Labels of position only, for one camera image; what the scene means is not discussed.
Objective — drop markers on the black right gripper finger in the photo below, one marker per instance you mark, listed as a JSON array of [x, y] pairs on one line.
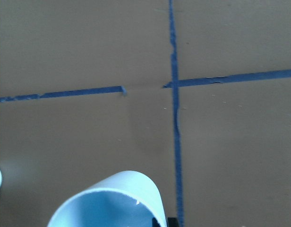
[[170, 222]]

